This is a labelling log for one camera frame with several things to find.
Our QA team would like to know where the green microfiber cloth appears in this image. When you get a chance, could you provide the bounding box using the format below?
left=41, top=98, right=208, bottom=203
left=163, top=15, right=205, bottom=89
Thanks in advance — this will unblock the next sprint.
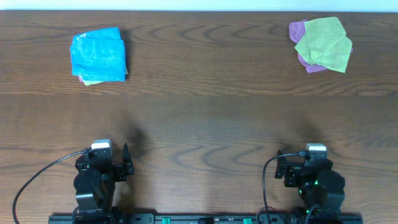
left=294, top=16, right=353, bottom=73

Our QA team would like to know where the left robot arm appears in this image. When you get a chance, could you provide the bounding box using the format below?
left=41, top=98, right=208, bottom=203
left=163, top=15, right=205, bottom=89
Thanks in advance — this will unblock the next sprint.
left=72, top=139, right=134, bottom=224

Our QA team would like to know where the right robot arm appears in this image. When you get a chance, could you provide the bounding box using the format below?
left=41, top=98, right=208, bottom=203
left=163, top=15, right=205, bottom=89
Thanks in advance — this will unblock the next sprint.
left=274, top=149, right=345, bottom=223

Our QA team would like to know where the blue folded cloth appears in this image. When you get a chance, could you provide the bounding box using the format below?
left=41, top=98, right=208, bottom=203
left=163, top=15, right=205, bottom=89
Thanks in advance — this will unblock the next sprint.
left=70, top=27, right=127, bottom=83

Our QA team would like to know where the light green folded cloth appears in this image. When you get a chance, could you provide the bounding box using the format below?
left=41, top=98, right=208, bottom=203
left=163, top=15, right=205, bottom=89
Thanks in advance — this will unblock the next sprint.
left=81, top=68, right=128, bottom=86

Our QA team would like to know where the black cable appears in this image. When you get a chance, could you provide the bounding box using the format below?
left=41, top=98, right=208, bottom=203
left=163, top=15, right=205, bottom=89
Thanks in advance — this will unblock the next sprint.
left=12, top=149, right=91, bottom=224
left=256, top=150, right=310, bottom=224

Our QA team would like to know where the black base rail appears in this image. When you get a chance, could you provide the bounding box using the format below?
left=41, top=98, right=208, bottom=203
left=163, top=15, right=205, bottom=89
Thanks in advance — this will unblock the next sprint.
left=48, top=210, right=364, bottom=224

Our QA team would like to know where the right black cable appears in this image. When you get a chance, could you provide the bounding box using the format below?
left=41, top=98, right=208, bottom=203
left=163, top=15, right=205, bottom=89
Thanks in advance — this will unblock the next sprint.
left=256, top=150, right=310, bottom=224

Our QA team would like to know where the purple crumpled cloth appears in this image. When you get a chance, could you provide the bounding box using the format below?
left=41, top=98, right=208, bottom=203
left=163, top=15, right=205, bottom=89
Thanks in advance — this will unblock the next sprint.
left=289, top=19, right=354, bottom=74

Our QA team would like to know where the left black cable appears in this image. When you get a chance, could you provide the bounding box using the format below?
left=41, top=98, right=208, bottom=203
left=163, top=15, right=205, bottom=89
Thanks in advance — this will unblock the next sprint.
left=12, top=149, right=91, bottom=224

